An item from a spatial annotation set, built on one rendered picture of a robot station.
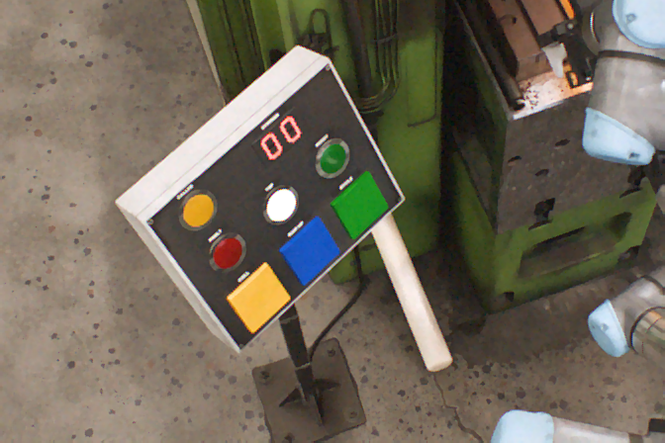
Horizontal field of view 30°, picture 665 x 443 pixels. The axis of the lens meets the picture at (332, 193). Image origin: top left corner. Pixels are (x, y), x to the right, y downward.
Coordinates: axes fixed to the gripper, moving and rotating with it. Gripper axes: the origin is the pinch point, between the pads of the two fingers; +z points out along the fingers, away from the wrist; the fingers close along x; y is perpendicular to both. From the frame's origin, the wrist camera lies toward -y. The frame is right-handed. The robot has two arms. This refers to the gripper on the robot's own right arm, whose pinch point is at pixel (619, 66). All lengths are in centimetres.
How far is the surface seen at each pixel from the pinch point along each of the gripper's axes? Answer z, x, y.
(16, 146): 88, -106, 100
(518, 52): 10.1, -11.8, 3.6
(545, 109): 3.0, -9.8, 10.8
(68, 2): 125, -83, 99
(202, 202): -7, -65, -15
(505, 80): 8.2, -14.6, 7.2
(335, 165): -3.6, -45.8, -6.5
